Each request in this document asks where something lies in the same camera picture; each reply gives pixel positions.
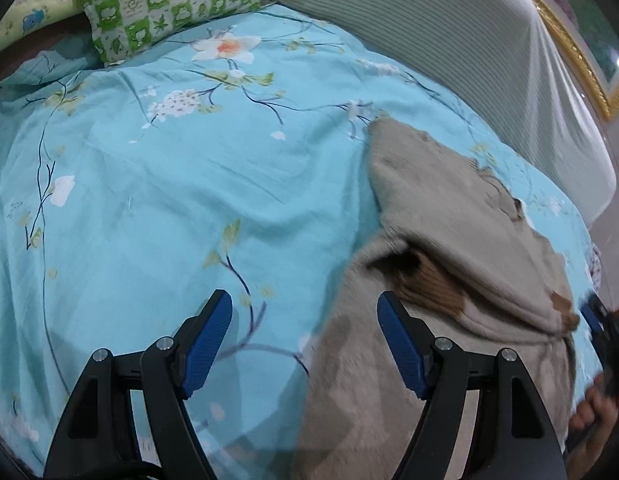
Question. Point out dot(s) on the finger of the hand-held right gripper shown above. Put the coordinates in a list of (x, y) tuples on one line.
[(593, 321)]

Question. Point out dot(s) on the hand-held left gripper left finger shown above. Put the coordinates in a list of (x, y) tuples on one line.
[(207, 340)]

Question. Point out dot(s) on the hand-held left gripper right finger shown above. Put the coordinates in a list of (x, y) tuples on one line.
[(402, 345)]

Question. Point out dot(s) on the beige knit sweater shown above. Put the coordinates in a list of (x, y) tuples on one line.
[(469, 240)]

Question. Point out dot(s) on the person's right hand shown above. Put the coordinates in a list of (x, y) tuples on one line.
[(592, 410)]

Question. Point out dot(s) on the small-flowered pale cloth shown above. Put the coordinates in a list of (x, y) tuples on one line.
[(595, 265)]

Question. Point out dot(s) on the light blue floral blanket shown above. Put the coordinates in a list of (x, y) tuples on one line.
[(154, 195)]

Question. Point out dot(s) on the gold framed picture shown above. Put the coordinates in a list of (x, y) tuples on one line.
[(579, 60)]

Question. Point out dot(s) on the grey-green striped headboard cushion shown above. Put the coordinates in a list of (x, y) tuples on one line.
[(439, 45)]

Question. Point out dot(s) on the dark brown bed sheet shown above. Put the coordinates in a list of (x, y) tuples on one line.
[(29, 55)]

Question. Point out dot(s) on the green checked pillow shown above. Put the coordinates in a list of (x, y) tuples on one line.
[(154, 5)]

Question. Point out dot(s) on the yellow printed pillow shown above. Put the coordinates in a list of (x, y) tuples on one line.
[(34, 7)]

